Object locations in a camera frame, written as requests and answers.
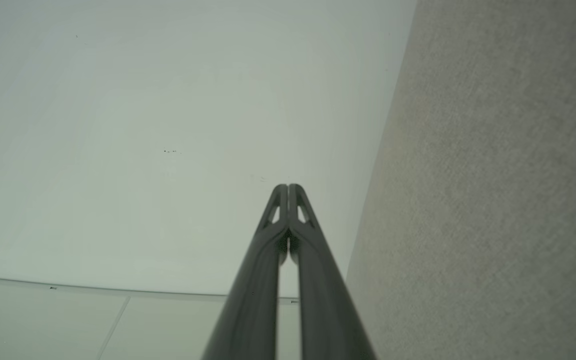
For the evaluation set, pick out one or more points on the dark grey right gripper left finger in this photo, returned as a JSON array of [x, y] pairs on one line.
[[253, 300]]

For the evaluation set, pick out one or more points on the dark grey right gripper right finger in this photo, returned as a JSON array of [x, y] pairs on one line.
[[325, 300]]

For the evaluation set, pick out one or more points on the grey fabric sofa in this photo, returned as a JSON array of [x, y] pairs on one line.
[[493, 200]]

